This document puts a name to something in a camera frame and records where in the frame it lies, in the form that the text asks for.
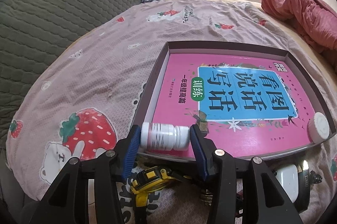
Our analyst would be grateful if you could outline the shallow cardboard box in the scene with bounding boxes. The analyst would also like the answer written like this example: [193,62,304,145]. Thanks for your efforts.
[131,41,331,162]

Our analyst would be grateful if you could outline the pink and blue book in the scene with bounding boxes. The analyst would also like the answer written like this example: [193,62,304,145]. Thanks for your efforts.
[151,53,316,158]

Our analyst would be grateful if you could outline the white earbuds case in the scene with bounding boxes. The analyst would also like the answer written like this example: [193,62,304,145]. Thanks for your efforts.
[276,165,300,197]

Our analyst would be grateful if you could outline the yellow and black wristwatch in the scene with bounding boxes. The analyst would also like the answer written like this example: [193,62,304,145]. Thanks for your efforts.
[130,166,183,207]

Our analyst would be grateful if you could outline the white pill bottle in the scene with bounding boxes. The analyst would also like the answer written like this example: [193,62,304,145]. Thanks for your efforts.
[139,122,190,151]

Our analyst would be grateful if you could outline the pink quilt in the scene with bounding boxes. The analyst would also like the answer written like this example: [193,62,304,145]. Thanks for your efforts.
[261,0,337,69]

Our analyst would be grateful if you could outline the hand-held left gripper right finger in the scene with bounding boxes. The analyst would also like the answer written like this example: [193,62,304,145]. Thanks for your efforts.
[189,124,303,224]

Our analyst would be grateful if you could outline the white round jar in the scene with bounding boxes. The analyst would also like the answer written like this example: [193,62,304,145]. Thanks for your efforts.
[307,113,330,143]

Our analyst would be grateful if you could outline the grey quilted cover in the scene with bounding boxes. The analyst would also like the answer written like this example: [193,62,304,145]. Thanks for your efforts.
[0,0,156,119]

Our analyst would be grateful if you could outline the strawberry print bed sheet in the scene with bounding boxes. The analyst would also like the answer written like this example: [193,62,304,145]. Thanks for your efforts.
[7,0,337,224]

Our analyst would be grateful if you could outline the black and gold lighter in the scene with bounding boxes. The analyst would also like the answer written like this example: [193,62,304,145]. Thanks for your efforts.
[296,160,312,211]

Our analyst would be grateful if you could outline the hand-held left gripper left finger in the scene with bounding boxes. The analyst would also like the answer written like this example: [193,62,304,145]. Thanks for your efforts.
[29,125,143,224]

